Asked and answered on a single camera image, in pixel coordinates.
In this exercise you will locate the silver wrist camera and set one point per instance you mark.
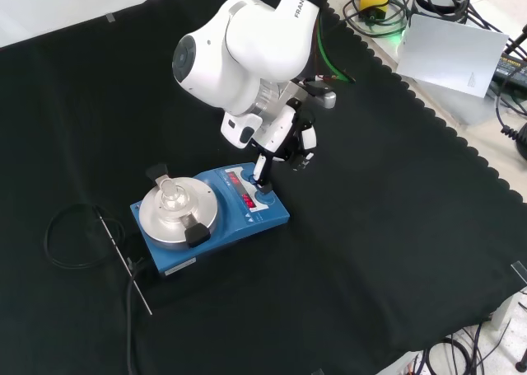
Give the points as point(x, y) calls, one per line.
point(325, 99)

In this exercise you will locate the black bench cloth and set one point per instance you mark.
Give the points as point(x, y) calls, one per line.
point(329, 247)

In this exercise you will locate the pale board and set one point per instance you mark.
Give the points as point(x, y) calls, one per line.
point(449, 53)

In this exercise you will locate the heater with blue base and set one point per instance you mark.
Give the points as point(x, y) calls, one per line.
point(267, 216)

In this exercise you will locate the clear round-bottom glass flask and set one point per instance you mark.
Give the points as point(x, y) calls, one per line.
point(173, 200)

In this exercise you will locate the thin metal probe rod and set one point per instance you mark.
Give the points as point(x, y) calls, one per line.
point(123, 261)

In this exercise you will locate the grey tape strip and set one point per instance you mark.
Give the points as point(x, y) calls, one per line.
point(111, 18)

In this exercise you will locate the black power adapter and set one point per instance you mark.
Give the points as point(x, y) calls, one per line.
point(510, 68)

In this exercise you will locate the yellow stop button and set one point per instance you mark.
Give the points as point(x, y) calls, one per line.
point(372, 0)

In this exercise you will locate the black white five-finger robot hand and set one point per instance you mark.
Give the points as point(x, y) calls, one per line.
point(284, 132)

